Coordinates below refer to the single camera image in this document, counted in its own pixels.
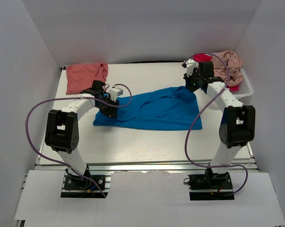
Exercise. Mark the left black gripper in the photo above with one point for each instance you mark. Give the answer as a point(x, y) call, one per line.
point(109, 109)

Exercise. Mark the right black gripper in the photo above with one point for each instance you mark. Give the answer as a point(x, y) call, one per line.
point(190, 80)

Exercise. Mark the blue t-shirt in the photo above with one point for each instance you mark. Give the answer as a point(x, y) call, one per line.
point(168, 109)

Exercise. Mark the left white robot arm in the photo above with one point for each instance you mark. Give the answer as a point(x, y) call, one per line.
point(62, 131)

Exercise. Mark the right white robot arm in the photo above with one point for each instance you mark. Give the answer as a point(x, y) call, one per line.
point(237, 126)

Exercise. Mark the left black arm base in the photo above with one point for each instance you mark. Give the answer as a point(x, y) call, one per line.
point(74, 188)

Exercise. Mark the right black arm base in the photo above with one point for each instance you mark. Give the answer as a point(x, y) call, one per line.
point(200, 189)

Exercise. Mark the magenta red t-shirt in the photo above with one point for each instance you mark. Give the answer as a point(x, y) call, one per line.
point(205, 57)

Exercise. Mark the folded salmon pink t-shirt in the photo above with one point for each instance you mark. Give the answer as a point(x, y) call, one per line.
point(81, 76)

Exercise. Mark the beige crumpled t-shirt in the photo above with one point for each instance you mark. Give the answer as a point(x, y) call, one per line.
point(234, 65)

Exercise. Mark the white plastic basket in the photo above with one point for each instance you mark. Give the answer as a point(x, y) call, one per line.
point(245, 88)

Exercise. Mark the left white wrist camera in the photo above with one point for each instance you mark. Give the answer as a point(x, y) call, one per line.
point(115, 92)

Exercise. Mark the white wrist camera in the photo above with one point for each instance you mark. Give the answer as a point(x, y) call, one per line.
point(115, 92)
point(190, 65)

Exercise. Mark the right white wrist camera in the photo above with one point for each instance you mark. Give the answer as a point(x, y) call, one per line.
point(190, 65)

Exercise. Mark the aluminium table frame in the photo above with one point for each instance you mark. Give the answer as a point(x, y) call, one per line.
point(143, 194)

